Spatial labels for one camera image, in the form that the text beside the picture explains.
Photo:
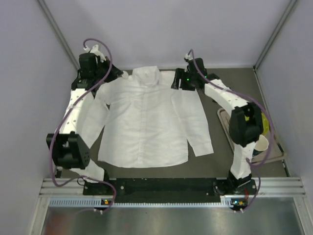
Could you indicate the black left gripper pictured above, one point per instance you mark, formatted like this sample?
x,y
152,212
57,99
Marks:
x,y
114,72

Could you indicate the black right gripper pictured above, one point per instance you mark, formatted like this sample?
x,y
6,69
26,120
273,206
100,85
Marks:
x,y
179,80

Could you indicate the white button-up shirt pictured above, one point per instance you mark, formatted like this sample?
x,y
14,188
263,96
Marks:
x,y
142,122

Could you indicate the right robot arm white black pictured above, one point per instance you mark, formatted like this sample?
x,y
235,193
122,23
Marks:
x,y
245,125

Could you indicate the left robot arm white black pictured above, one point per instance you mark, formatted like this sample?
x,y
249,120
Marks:
x,y
66,146

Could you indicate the green polka dot plate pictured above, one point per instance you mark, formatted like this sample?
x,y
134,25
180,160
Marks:
x,y
265,123

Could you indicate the dark green cup white inside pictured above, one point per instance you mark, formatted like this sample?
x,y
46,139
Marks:
x,y
261,145

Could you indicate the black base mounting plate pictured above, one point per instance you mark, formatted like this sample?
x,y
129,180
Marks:
x,y
128,186

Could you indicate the silver metal tray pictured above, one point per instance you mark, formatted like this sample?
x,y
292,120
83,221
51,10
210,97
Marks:
x,y
277,153

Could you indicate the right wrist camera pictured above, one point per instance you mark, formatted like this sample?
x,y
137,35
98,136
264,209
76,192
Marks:
x,y
188,57

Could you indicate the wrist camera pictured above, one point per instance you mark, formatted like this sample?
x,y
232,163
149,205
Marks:
x,y
188,57
95,50

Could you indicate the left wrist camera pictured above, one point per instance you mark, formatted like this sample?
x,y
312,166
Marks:
x,y
95,50

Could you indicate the aluminium frame rail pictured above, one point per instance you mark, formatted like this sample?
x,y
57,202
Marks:
x,y
275,187

